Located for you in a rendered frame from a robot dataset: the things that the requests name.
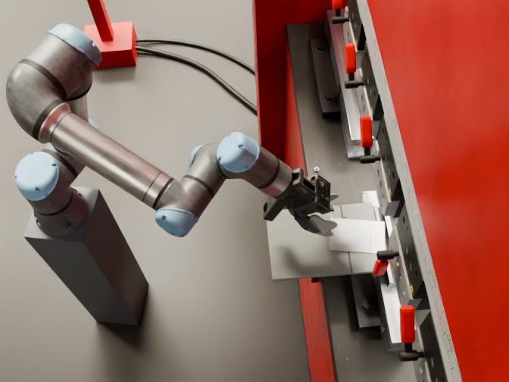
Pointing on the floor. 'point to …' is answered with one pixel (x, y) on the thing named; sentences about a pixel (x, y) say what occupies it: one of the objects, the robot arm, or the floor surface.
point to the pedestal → (111, 38)
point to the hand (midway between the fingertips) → (327, 221)
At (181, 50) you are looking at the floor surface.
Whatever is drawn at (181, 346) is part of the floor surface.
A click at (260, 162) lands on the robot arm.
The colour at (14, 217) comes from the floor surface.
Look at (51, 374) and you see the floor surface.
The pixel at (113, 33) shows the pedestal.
